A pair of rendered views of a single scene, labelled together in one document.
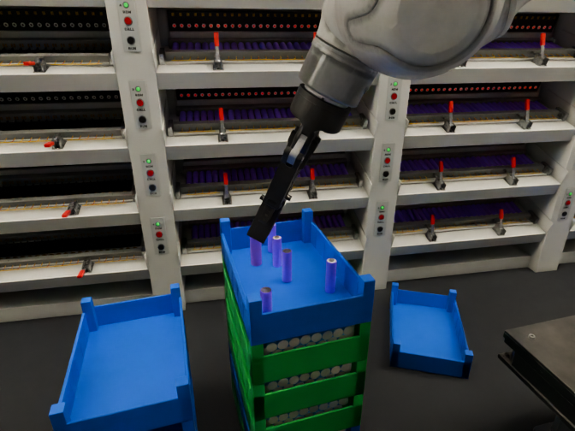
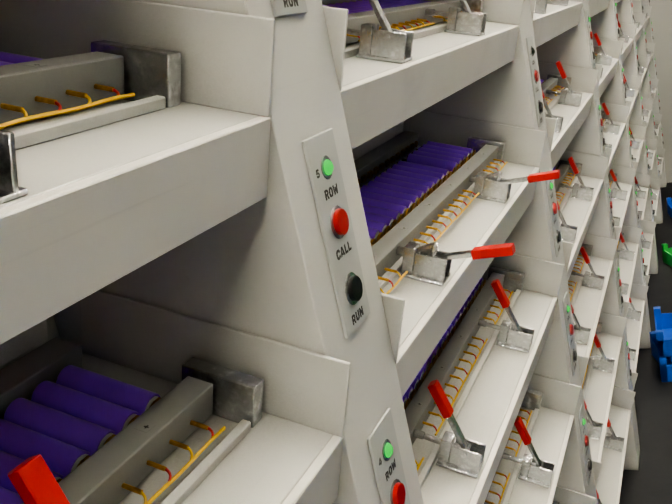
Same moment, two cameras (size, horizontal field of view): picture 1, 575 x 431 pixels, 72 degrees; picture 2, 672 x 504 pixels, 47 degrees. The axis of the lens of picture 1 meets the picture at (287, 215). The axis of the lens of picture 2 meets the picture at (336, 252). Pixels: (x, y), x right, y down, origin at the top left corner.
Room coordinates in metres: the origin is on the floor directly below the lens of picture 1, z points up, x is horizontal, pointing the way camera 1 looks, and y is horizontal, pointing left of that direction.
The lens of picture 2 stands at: (0.92, 0.06, 1.15)
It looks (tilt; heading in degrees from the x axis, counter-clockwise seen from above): 15 degrees down; 307
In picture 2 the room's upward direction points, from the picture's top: 12 degrees counter-clockwise
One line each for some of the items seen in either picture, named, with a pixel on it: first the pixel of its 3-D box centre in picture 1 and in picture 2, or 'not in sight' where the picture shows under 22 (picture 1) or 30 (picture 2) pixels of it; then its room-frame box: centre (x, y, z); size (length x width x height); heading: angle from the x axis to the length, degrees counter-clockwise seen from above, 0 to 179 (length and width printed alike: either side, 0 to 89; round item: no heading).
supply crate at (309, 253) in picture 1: (286, 263); not in sight; (0.64, 0.00, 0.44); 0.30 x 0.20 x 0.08; 17
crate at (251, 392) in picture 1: (286, 332); not in sight; (0.64, 0.00, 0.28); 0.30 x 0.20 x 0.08; 17
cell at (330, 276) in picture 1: (330, 274); not in sight; (0.60, -0.08, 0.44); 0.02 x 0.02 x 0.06
